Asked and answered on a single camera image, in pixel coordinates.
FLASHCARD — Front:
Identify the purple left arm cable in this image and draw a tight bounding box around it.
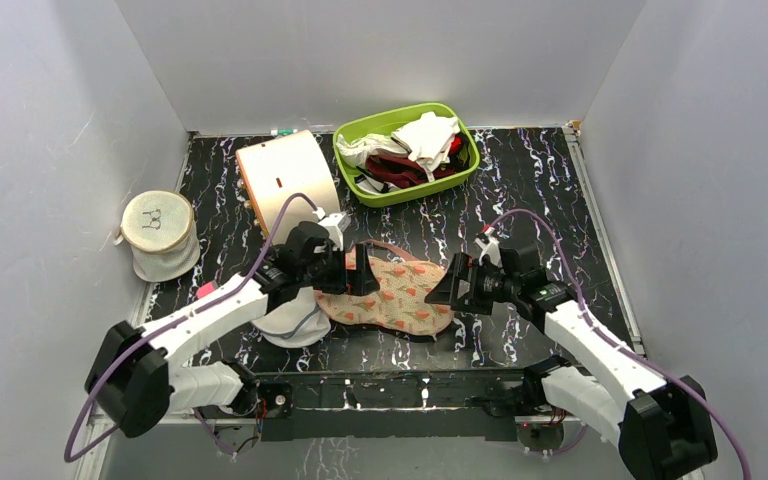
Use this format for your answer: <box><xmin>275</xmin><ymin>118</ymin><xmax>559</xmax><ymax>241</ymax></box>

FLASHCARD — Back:
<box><xmin>63</xmin><ymin>192</ymin><xmax>329</xmax><ymax>464</ymax></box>

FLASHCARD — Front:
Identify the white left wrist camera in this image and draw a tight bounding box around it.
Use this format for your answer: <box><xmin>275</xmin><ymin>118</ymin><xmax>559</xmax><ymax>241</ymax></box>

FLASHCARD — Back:
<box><xmin>318</xmin><ymin>212</ymin><xmax>350</xmax><ymax>251</ymax></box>

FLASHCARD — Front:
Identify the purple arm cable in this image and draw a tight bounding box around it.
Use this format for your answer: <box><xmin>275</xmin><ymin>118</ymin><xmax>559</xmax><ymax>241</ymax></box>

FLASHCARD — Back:
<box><xmin>63</xmin><ymin>192</ymin><xmax>329</xmax><ymax>464</ymax></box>
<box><xmin>489</xmin><ymin>208</ymin><xmax>753</xmax><ymax>480</ymax></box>

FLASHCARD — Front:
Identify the dark red garment in basket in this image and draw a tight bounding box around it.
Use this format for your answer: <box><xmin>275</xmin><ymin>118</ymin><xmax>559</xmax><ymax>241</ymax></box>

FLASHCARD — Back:
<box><xmin>356</xmin><ymin>155</ymin><xmax>457</xmax><ymax>194</ymax></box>

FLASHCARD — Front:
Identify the floral mesh laundry bag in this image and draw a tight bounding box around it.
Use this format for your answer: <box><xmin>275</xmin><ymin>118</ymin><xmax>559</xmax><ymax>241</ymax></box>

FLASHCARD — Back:
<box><xmin>315</xmin><ymin>239</ymin><xmax>454</xmax><ymax>337</ymax></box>

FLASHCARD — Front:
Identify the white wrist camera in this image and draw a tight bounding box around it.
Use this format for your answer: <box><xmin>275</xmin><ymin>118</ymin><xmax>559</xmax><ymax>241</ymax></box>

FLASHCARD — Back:
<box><xmin>318</xmin><ymin>212</ymin><xmax>350</xmax><ymax>251</ymax></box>
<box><xmin>475</xmin><ymin>226</ymin><xmax>502</xmax><ymax>267</ymax></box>

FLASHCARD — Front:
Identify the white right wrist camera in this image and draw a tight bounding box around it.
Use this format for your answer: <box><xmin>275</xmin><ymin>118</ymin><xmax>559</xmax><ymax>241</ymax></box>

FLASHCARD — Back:
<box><xmin>475</xmin><ymin>226</ymin><xmax>502</xmax><ymax>267</ymax></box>

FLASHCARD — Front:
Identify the white cloth in basket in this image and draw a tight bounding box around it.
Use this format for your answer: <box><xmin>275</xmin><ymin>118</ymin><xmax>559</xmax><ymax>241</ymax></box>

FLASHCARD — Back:
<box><xmin>391</xmin><ymin>112</ymin><xmax>461</xmax><ymax>181</ymax></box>

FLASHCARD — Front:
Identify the white cylindrical mesh laundry bag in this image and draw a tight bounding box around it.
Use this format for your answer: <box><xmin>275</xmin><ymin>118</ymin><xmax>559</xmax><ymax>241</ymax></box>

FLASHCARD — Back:
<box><xmin>116</xmin><ymin>190</ymin><xmax>201</xmax><ymax>283</ymax></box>

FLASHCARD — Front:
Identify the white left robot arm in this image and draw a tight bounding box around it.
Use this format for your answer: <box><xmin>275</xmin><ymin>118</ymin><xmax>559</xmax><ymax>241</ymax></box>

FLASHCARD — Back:
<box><xmin>85</xmin><ymin>213</ymin><xmax>379</xmax><ymax>438</ymax></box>

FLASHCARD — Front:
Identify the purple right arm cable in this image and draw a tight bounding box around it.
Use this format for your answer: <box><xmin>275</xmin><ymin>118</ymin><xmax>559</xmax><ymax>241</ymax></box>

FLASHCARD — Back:
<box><xmin>489</xmin><ymin>208</ymin><xmax>753</xmax><ymax>480</ymax></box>

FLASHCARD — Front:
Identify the cream toy washing machine drum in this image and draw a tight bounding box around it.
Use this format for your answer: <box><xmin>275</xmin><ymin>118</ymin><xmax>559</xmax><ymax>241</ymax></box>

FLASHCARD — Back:
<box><xmin>236</xmin><ymin>130</ymin><xmax>340</xmax><ymax>244</ymax></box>

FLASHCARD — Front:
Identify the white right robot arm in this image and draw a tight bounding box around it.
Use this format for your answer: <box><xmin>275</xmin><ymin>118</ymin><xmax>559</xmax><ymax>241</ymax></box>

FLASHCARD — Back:
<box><xmin>425</xmin><ymin>235</ymin><xmax>718</xmax><ymax>479</ymax></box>

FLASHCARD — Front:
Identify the pink and grey small block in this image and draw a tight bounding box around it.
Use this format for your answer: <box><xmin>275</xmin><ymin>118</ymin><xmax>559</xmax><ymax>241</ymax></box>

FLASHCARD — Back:
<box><xmin>196</xmin><ymin>281</ymin><xmax>218</xmax><ymax>299</ymax></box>

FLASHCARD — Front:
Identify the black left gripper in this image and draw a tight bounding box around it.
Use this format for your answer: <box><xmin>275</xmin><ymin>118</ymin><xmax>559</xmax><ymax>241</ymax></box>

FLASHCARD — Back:
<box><xmin>299</xmin><ymin>244</ymin><xmax>379</xmax><ymax>299</ymax></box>

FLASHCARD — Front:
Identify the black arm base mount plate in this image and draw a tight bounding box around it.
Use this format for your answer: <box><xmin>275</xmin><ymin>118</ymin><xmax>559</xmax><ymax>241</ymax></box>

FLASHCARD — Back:
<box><xmin>195</xmin><ymin>367</ymin><xmax>567</xmax><ymax>444</ymax></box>

